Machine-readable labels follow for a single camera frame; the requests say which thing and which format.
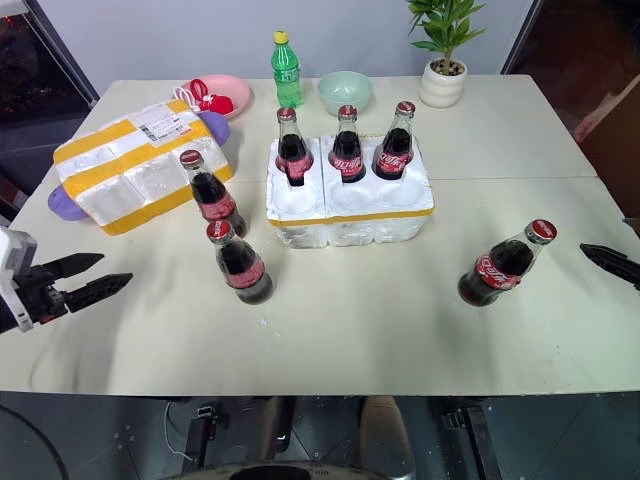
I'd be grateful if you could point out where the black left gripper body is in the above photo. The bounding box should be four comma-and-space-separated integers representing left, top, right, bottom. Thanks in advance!
13, 264, 70, 327

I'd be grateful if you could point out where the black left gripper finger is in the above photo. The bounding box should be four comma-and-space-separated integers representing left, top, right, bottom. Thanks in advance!
37, 252, 106, 282
63, 272, 134, 314

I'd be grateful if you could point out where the foam lid with yellow tape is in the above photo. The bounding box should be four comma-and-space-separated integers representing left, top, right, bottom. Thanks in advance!
53, 99, 237, 238

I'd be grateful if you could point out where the glass cola bottle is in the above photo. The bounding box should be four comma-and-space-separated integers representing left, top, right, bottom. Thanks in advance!
178, 149, 249, 239
205, 219, 276, 306
274, 106, 316, 188
327, 104, 368, 184
371, 100, 418, 183
457, 218, 559, 309

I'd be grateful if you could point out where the white foam bottle tray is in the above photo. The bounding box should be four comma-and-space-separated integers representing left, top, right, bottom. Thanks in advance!
265, 133, 436, 250

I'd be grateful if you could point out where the purple plastic tray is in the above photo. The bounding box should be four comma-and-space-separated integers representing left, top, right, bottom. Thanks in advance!
47, 110, 232, 222

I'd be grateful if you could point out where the pink plate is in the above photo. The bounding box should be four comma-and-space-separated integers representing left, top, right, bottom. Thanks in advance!
176, 73, 252, 121

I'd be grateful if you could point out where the white ribbed plant pot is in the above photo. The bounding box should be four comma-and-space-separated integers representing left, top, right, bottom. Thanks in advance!
418, 58, 469, 109

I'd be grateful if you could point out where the green leafy plant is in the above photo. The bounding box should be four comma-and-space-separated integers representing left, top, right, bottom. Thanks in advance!
405, 0, 488, 76

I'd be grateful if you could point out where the green plastic soda bottle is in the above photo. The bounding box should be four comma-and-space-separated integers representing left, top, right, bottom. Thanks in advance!
269, 30, 306, 109

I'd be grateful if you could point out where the mint green bowl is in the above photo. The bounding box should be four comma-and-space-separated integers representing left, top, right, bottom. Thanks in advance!
317, 70, 374, 118

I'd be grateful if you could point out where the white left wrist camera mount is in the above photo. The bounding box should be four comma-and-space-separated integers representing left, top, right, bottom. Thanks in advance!
0, 226, 39, 335

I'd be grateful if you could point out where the white cable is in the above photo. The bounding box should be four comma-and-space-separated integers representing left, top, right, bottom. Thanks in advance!
163, 399, 199, 462

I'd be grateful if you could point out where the black table leg bracket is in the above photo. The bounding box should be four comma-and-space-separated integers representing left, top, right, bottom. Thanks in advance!
186, 398, 217, 472
438, 403, 503, 480

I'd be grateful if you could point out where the dark cabinet with metal frame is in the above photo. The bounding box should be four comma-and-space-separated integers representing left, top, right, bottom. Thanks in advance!
0, 0, 100, 134

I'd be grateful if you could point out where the red pouch with white cord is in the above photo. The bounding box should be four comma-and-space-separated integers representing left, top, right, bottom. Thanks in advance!
171, 78, 237, 119

